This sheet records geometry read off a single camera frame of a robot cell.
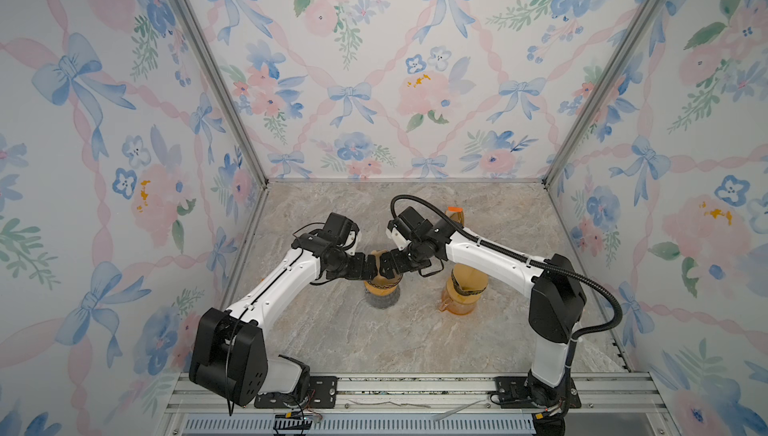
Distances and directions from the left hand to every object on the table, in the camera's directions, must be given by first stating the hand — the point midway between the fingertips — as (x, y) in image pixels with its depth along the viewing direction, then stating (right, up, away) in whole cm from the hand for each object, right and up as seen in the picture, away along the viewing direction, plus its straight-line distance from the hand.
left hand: (364, 269), depth 83 cm
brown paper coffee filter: (+29, -3, -1) cm, 29 cm away
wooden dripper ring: (+5, -5, -3) cm, 8 cm away
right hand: (+8, +1, +2) cm, 8 cm away
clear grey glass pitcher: (+5, -10, +2) cm, 11 cm away
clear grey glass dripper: (+2, -2, -8) cm, 9 cm away
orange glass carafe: (+26, -9, -3) cm, 28 cm away
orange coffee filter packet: (+30, +15, +16) cm, 37 cm away
